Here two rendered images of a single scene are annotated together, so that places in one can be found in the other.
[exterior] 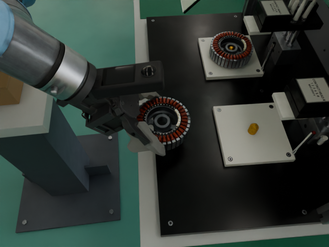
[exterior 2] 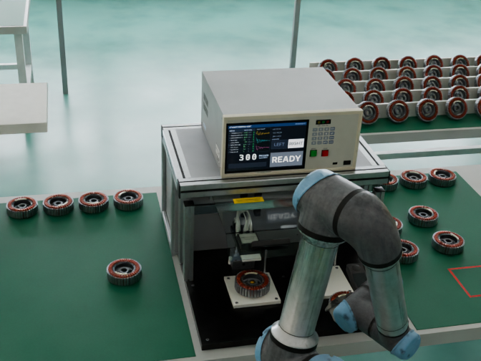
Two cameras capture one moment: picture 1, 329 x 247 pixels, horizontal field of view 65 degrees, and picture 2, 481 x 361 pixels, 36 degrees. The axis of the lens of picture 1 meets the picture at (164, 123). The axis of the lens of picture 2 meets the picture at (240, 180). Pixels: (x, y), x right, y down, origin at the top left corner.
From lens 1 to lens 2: 2.09 m
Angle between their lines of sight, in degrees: 70
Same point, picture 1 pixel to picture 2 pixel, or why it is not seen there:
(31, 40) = not seen: hidden behind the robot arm
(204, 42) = (240, 301)
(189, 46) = (242, 313)
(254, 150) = (338, 281)
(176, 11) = (179, 329)
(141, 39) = (230, 352)
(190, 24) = (209, 313)
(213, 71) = (273, 296)
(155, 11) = (181, 344)
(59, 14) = not seen: outside the picture
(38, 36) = not seen: hidden behind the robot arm
